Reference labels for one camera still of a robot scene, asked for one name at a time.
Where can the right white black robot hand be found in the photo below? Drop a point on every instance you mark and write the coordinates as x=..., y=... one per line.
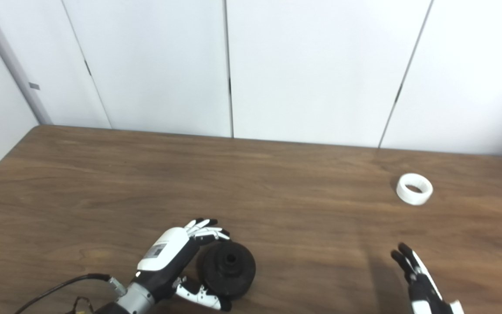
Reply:
x=423, y=288

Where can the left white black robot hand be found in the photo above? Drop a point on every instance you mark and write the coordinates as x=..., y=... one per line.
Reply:
x=166, y=250

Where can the round black part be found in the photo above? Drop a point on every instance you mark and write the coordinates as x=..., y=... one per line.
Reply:
x=229, y=274

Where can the small grey wall tag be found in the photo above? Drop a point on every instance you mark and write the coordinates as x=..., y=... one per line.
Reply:
x=34, y=86

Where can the grey wall post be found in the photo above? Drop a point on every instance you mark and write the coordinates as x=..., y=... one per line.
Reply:
x=11, y=61

